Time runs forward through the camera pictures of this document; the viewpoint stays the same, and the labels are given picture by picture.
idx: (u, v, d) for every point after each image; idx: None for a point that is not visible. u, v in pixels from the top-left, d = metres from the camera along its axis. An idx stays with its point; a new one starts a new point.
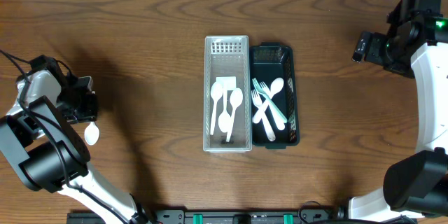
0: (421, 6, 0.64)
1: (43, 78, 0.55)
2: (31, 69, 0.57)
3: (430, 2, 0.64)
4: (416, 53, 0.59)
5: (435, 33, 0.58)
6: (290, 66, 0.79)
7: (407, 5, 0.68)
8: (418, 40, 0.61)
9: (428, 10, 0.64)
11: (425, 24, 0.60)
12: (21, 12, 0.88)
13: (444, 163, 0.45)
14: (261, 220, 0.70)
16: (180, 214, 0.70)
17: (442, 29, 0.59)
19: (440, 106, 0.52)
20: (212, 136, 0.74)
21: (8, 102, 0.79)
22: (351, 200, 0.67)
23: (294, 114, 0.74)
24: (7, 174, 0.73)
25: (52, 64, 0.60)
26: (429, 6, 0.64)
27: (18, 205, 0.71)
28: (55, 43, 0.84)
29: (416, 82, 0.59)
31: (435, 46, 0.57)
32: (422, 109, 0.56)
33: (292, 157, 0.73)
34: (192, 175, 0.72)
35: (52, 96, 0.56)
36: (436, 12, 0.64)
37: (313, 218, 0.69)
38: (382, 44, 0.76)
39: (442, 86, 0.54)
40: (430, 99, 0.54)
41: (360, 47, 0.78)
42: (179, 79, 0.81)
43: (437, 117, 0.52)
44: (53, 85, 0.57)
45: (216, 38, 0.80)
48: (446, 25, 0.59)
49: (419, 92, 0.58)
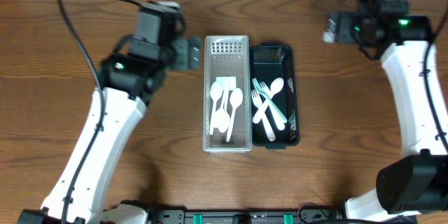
0: None
1: (111, 142, 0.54)
2: (120, 74, 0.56)
3: None
4: (388, 53, 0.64)
5: (402, 33, 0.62)
6: (290, 65, 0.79)
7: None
8: (386, 40, 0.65)
9: (395, 0, 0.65)
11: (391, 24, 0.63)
12: (22, 12, 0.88)
13: (430, 167, 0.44)
14: (261, 220, 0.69)
16: (180, 214, 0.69)
17: (406, 28, 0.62)
19: (416, 104, 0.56)
20: (212, 136, 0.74)
21: (8, 101, 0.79)
22: (348, 202, 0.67)
23: (294, 113, 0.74)
24: (6, 174, 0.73)
25: (140, 80, 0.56)
26: None
27: (17, 205, 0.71)
28: (55, 43, 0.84)
29: (394, 87, 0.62)
31: (404, 45, 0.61)
32: (402, 114, 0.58)
33: (293, 157, 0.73)
34: (192, 175, 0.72)
35: (112, 152, 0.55)
36: (402, 2, 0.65)
37: (313, 218, 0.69)
38: (352, 23, 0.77)
39: (416, 86, 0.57)
40: (407, 101, 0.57)
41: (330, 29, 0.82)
42: (178, 79, 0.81)
43: (416, 116, 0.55)
44: (123, 131, 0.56)
45: (216, 38, 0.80)
48: (409, 22, 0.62)
49: (397, 96, 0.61)
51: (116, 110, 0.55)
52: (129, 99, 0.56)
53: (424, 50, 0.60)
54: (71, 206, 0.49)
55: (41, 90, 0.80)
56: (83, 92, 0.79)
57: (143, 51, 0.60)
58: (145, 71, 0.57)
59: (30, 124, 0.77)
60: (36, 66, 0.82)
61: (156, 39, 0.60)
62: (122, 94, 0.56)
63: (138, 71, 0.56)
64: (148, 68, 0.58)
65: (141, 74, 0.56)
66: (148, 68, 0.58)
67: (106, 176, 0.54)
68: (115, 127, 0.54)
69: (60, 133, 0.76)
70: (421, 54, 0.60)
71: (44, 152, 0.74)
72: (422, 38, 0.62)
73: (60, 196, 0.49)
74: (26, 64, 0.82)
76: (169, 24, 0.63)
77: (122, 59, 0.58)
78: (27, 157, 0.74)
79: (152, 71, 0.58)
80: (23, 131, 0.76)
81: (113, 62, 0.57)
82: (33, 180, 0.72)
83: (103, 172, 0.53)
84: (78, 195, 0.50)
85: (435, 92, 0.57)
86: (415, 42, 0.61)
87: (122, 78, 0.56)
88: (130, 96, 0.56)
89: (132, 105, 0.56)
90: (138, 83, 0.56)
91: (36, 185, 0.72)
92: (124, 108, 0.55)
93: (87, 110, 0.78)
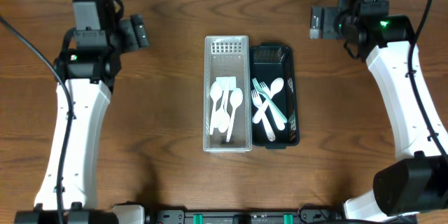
0: None
1: (87, 126, 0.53)
2: (73, 65, 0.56)
3: None
4: (371, 56, 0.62)
5: (383, 34, 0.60)
6: (290, 65, 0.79)
7: None
8: (369, 43, 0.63)
9: None
11: (372, 26, 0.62)
12: (21, 12, 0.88)
13: (425, 166, 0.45)
14: (261, 220, 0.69)
16: (180, 215, 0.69)
17: (386, 29, 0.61)
19: (404, 106, 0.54)
20: (212, 136, 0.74)
21: (8, 101, 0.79)
22: (346, 204, 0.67)
23: (294, 113, 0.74)
24: (5, 174, 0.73)
25: (96, 65, 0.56)
26: None
27: (17, 206, 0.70)
28: (55, 42, 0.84)
29: (381, 88, 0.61)
31: (387, 48, 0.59)
32: (393, 114, 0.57)
33: (293, 157, 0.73)
34: (192, 175, 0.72)
35: (92, 134, 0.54)
36: (382, 1, 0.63)
37: (313, 218, 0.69)
38: (334, 20, 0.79)
39: (402, 86, 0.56)
40: (397, 103, 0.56)
41: (314, 24, 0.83)
42: (178, 79, 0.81)
43: (407, 118, 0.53)
44: (96, 114, 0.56)
45: (216, 38, 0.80)
48: (390, 24, 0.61)
49: (385, 98, 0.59)
51: (82, 96, 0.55)
52: (93, 83, 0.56)
53: (408, 47, 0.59)
54: (64, 196, 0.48)
55: (41, 90, 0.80)
56: None
57: (92, 40, 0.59)
58: (100, 57, 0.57)
59: (30, 124, 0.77)
60: (36, 66, 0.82)
61: (99, 24, 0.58)
62: (83, 82, 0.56)
63: (93, 58, 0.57)
64: (101, 54, 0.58)
65: (97, 61, 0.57)
66: (101, 54, 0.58)
67: (92, 162, 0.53)
68: (86, 110, 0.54)
69: None
70: (404, 53, 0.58)
71: (44, 152, 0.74)
72: (404, 39, 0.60)
73: (50, 187, 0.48)
74: (26, 64, 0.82)
76: (108, 7, 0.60)
77: (73, 52, 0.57)
78: (27, 157, 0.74)
79: (106, 56, 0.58)
80: (23, 131, 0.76)
81: (65, 57, 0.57)
82: (33, 180, 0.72)
83: (88, 156, 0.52)
84: (68, 183, 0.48)
85: (423, 91, 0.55)
86: (397, 43, 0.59)
87: (78, 68, 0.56)
88: (91, 81, 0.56)
89: (95, 88, 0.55)
90: (96, 69, 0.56)
91: (36, 186, 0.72)
92: (88, 92, 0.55)
93: None
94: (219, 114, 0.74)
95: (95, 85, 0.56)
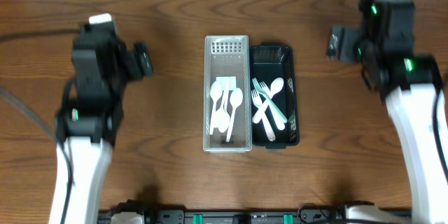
0: (392, 29, 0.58)
1: (87, 192, 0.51)
2: (75, 126, 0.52)
3: (400, 23, 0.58)
4: (392, 99, 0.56)
5: (407, 77, 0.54)
6: (290, 65, 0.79)
7: (379, 20, 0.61)
8: (390, 85, 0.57)
9: (399, 33, 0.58)
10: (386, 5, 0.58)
11: (395, 68, 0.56)
12: (21, 11, 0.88)
13: None
14: (261, 220, 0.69)
16: (180, 215, 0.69)
17: (411, 73, 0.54)
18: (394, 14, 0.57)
19: (427, 169, 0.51)
20: (212, 136, 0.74)
21: (8, 101, 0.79)
22: (350, 210, 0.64)
23: (294, 113, 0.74)
24: (5, 174, 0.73)
25: (98, 124, 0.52)
26: (399, 31, 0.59)
27: (17, 206, 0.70)
28: (54, 42, 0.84)
29: (399, 132, 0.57)
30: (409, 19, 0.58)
31: (410, 94, 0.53)
32: (410, 164, 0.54)
33: (293, 157, 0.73)
34: (192, 175, 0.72)
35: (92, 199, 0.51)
36: (407, 33, 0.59)
37: (313, 218, 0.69)
38: (352, 43, 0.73)
39: (425, 141, 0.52)
40: (416, 155, 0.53)
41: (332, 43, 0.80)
42: (178, 78, 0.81)
43: (428, 184, 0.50)
44: (98, 175, 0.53)
45: (216, 38, 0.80)
48: (414, 66, 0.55)
49: (404, 144, 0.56)
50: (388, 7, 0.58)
51: (82, 160, 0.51)
52: (94, 146, 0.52)
53: (433, 98, 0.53)
54: None
55: (41, 90, 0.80)
56: None
57: (93, 89, 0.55)
58: (102, 113, 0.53)
59: (30, 124, 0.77)
60: (36, 66, 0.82)
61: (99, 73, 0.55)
62: (84, 144, 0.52)
63: (94, 113, 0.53)
64: (104, 108, 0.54)
65: (99, 116, 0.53)
66: (103, 109, 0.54)
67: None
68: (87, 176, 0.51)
69: None
70: (430, 101, 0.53)
71: (44, 152, 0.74)
72: (429, 81, 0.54)
73: None
74: (26, 63, 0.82)
76: (107, 53, 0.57)
77: (73, 107, 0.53)
78: (27, 157, 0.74)
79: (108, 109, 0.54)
80: (22, 131, 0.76)
81: (66, 113, 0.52)
82: (33, 180, 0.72)
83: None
84: None
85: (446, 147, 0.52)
86: (423, 89, 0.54)
87: (80, 129, 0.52)
88: (92, 142, 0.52)
89: (96, 152, 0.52)
90: (99, 129, 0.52)
91: (36, 186, 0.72)
92: (89, 155, 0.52)
93: None
94: (219, 114, 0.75)
95: (97, 148, 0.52)
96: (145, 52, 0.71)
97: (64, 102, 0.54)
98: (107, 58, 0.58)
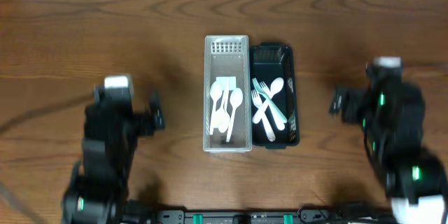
0: (401, 127, 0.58)
1: None
2: (81, 215, 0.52)
3: (409, 124, 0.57)
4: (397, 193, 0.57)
5: (415, 190, 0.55)
6: (290, 65, 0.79)
7: (390, 110, 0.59)
8: (397, 190, 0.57)
9: (407, 133, 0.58)
10: (397, 103, 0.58)
11: (400, 166, 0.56)
12: (21, 11, 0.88)
13: None
14: (261, 220, 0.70)
16: (180, 215, 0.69)
17: (421, 178, 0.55)
18: (404, 115, 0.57)
19: None
20: (212, 136, 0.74)
21: (8, 101, 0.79)
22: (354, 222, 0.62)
23: (294, 114, 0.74)
24: (6, 174, 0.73)
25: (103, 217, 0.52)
26: (409, 129, 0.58)
27: (17, 206, 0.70)
28: (54, 42, 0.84)
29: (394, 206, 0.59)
30: (419, 117, 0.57)
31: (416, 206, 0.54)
32: None
33: (292, 157, 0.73)
34: (192, 175, 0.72)
35: None
36: (417, 143, 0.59)
37: (313, 218, 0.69)
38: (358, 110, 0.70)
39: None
40: None
41: (336, 101, 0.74)
42: (178, 79, 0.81)
43: None
44: None
45: (216, 38, 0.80)
48: (423, 172, 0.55)
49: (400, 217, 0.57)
50: (399, 102, 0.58)
51: None
52: None
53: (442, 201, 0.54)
54: None
55: (41, 90, 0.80)
56: (82, 92, 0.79)
57: (101, 174, 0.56)
58: (110, 199, 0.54)
59: (30, 124, 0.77)
60: (36, 66, 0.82)
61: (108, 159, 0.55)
62: None
63: (101, 199, 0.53)
64: (110, 195, 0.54)
65: (106, 204, 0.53)
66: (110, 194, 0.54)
67: None
68: None
69: (59, 133, 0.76)
70: (439, 211, 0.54)
71: (43, 152, 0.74)
72: (437, 191, 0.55)
73: None
74: (26, 63, 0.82)
76: (115, 141, 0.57)
77: (82, 192, 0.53)
78: (27, 157, 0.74)
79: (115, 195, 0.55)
80: (23, 131, 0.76)
81: (73, 199, 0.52)
82: (33, 180, 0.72)
83: None
84: None
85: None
86: (432, 200, 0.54)
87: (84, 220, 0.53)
88: None
89: None
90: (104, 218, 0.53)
91: (36, 186, 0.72)
92: None
93: None
94: (219, 115, 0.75)
95: None
96: (159, 109, 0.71)
97: (73, 180, 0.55)
98: (118, 143, 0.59)
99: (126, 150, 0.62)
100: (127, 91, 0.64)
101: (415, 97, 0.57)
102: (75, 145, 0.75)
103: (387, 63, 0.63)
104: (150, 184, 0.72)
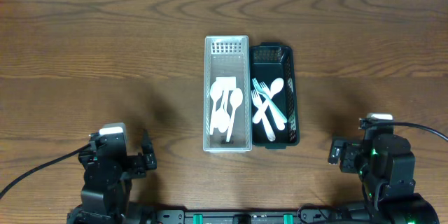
0: (395, 178, 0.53)
1: None
2: None
3: (403, 175, 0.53)
4: None
5: None
6: (290, 65, 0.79)
7: (383, 159, 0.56)
8: None
9: (400, 182, 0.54)
10: (388, 154, 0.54)
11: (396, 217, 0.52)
12: (22, 12, 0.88)
13: None
14: (261, 220, 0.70)
16: (180, 214, 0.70)
17: None
18: (397, 165, 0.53)
19: None
20: (212, 136, 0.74)
21: (9, 101, 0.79)
22: None
23: (294, 113, 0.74)
24: (6, 174, 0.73)
25: None
26: (401, 178, 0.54)
27: (18, 206, 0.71)
28: (54, 42, 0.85)
29: None
30: (411, 171, 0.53)
31: None
32: None
33: (293, 157, 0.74)
34: (192, 175, 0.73)
35: None
36: (409, 190, 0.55)
37: (313, 218, 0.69)
38: (355, 159, 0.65)
39: None
40: None
41: (334, 153, 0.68)
42: (179, 79, 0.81)
43: None
44: None
45: (216, 38, 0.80)
48: None
49: None
50: (390, 154, 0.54)
51: None
52: None
53: None
54: None
55: (41, 90, 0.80)
56: (83, 92, 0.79)
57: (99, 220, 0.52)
58: None
59: (30, 124, 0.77)
60: (36, 66, 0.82)
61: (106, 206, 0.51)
62: None
63: None
64: None
65: None
66: None
67: None
68: None
69: (59, 133, 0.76)
70: None
71: (44, 152, 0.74)
72: None
73: None
74: (26, 64, 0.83)
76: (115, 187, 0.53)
77: None
78: (27, 157, 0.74)
79: None
80: (23, 131, 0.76)
81: None
82: (33, 180, 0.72)
83: None
84: None
85: None
86: None
87: None
88: None
89: None
90: None
91: (37, 185, 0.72)
92: None
93: (86, 110, 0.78)
94: (219, 114, 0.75)
95: None
96: (152, 152, 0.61)
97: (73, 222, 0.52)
98: (117, 191, 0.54)
99: (123, 199, 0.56)
100: (123, 137, 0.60)
101: (406, 150, 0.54)
102: (75, 145, 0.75)
103: (380, 120, 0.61)
104: (150, 183, 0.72)
